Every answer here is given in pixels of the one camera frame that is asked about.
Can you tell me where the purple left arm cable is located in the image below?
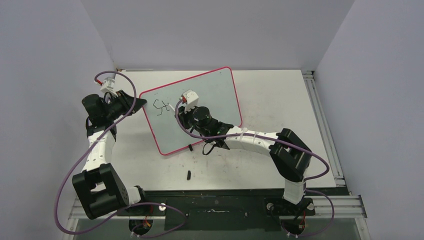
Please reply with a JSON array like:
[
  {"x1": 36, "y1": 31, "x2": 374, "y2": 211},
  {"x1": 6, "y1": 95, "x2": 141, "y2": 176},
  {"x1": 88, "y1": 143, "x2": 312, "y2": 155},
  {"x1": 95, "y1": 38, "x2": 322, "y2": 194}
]
[{"x1": 53, "y1": 70, "x2": 188, "y2": 239}]

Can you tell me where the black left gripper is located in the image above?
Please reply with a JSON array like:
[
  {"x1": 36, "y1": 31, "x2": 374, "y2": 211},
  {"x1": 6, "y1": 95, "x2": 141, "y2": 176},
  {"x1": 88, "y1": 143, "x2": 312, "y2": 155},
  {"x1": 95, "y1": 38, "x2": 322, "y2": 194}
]
[{"x1": 104, "y1": 90, "x2": 147, "y2": 121}]

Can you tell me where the aluminium rail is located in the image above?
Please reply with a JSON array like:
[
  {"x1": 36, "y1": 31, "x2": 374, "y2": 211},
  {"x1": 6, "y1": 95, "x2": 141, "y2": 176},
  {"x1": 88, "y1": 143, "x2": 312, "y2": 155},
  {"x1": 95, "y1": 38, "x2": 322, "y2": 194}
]
[
  {"x1": 302, "y1": 70, "x2": 346, "y2": 187},
  {"x1": 68, "y1": 195, "x2": 368, "y2": 220}
]

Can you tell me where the aluminium rail right side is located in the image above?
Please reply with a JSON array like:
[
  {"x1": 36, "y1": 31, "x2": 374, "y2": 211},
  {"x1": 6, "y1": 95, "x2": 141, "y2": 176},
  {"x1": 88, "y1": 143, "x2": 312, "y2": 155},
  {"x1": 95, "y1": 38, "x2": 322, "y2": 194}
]
[{"x1": 302, "y1": 70, "x2": 346, "y2": 187}]

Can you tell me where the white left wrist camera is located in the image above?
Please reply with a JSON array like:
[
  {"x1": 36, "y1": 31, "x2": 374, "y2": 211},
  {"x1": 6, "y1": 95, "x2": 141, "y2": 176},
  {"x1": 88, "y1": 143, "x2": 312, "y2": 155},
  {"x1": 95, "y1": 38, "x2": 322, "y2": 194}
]
[{"x1": 98, "y1": 77, "x2": 118, "y2": 97}]

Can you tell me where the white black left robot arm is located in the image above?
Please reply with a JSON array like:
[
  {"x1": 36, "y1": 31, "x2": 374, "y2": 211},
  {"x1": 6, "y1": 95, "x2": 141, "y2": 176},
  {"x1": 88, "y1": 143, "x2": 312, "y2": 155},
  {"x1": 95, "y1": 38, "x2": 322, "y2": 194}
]
[{"x1": 72, "y1": 90, "x2": 149, "y2": 220}]

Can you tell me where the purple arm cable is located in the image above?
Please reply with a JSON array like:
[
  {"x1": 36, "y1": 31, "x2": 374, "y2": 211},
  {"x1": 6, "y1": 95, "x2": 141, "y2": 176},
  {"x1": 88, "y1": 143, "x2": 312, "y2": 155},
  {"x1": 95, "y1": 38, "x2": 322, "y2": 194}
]
[
  {"x1": 174, "y1": 99, "x2": 335, "y2": 238},
  {"x1": 53, "y1": 70, "x2": 188, "y2": 239}
]

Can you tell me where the aluminium front rail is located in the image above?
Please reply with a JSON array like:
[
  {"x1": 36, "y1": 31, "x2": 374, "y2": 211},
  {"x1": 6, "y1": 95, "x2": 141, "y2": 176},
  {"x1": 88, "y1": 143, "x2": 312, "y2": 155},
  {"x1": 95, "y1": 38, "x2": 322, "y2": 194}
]
[{"x1": 68, "y1": 195, "x2": 368, "y2": 220}]

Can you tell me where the pink framed whiteboard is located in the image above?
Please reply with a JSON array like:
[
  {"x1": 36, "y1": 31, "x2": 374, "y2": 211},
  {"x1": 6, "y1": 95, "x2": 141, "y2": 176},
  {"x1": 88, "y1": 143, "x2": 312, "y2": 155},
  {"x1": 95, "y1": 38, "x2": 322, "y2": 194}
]
[{"x1": 139, "y1": 66, "x2": 243, "y2": 156}]

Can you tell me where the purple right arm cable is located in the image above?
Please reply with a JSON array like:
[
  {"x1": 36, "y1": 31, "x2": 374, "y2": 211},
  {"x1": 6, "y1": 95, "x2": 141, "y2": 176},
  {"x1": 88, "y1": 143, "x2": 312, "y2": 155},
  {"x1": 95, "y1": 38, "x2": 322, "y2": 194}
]
[{"x1": 174, "y1": 99, "x2": 335, "y2": 238}]

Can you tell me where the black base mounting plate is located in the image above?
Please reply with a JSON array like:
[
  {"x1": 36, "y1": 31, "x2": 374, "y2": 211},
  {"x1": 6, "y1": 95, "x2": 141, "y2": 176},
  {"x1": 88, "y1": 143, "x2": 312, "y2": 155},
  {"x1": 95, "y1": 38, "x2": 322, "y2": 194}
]
[{"x1": 119, "y1": 188, "x2": 316, "y2": 232}]

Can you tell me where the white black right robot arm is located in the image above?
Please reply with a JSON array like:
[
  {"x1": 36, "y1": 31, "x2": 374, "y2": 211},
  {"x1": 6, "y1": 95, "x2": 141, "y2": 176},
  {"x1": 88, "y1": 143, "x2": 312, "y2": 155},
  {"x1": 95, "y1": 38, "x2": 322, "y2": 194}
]
[{"x1": 177, "y1": 106, "x2": 311, "y2": 214}]

